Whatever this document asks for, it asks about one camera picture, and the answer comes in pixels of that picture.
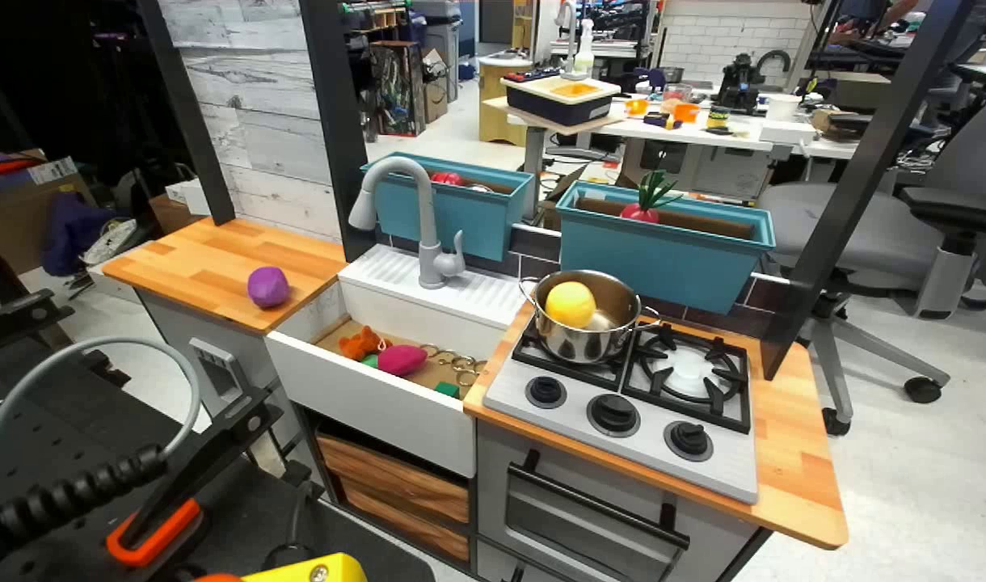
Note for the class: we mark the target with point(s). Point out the purple plush ball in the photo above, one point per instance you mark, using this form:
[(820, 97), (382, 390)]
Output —
[(270, 285)]

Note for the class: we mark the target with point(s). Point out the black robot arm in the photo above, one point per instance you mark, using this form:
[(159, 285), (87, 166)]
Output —
[(100, 485)]

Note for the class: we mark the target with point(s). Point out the yellow plush ball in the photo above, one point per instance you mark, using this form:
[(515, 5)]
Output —
[(571, 302)]

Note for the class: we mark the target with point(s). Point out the wooden side counter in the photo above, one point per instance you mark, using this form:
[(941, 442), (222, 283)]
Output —
[(207, 266)]

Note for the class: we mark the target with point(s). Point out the wooden stove counter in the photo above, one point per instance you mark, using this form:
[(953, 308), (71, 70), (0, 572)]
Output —
[(798, 493)]

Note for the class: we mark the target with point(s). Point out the grey toy faucet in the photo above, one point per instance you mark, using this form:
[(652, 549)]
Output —
[(435, 264)]

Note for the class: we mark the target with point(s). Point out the left teal planter box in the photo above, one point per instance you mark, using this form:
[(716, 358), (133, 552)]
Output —
[(470, 200)]

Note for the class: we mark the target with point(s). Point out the teal planter box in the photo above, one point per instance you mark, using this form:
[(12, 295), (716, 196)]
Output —
[(696, 252), (470, 200)]

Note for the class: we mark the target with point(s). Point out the pink plush radish toy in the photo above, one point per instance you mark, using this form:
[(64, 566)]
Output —
[(403, 361)]

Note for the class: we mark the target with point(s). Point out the white toy sink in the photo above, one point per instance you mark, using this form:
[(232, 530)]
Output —
[(456, 328)]

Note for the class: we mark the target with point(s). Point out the steel pot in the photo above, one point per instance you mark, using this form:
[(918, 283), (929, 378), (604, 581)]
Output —
[(619, 316)]

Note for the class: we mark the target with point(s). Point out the orange plush toy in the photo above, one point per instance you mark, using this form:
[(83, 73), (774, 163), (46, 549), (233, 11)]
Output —
[(359, 343)]

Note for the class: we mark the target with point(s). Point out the black tray with yellow inside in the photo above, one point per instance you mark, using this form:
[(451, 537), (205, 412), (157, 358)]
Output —
[(565, 102)]

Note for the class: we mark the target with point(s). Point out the right teal planter box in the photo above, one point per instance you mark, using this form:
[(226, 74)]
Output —
[(696, 252)]

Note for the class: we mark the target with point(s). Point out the grey toy stovetop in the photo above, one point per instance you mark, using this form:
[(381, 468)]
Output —
[(673, 402)]

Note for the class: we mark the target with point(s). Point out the wooden drawer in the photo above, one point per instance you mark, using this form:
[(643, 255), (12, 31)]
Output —
[(409, 495)]

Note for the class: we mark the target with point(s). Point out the grey toy oven door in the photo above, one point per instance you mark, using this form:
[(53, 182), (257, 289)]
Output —
[(554, 517)]

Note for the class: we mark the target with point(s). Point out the white background table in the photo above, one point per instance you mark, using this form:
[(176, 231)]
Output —
[(736, 158)]

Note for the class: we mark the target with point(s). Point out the grey office chair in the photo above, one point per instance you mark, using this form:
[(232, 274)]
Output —
[(918, 247)]

